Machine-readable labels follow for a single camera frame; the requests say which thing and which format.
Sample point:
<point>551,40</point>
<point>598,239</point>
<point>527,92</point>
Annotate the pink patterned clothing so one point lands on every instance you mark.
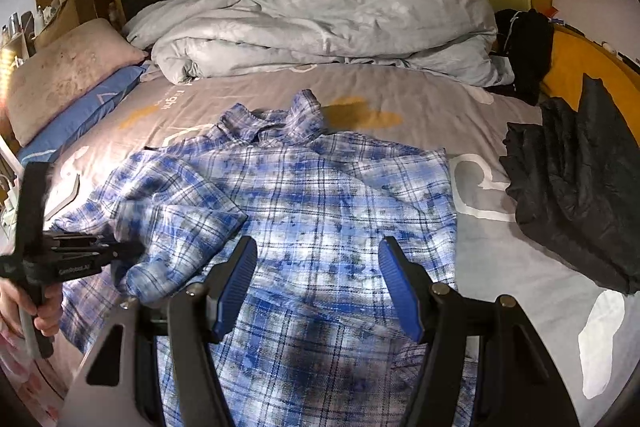
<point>25,372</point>

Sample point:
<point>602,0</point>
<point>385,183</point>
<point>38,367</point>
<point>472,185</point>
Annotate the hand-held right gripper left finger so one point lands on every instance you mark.
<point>235,287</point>

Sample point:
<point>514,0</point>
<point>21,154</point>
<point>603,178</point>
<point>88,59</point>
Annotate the black clothes pile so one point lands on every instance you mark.
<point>530,47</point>

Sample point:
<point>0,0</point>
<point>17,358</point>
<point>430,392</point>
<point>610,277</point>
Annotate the black padded jacket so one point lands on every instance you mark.
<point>570,187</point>

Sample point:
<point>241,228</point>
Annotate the blue plaid shirt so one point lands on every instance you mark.
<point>325,187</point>

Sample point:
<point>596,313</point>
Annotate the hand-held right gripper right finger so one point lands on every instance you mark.
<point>400,292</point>

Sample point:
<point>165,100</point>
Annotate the blue pillow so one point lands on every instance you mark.
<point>90,107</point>

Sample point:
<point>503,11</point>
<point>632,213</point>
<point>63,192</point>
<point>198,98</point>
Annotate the light grey duvet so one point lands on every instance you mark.
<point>325,17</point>

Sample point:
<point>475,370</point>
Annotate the beige pillow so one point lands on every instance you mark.
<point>65,72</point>

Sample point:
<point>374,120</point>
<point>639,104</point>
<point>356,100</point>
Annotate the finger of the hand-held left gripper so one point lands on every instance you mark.
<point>100,253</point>

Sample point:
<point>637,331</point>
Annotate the person's left hand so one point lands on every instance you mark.
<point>50,317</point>

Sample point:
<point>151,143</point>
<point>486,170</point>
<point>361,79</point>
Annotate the orange cushion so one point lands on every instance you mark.
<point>570,62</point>

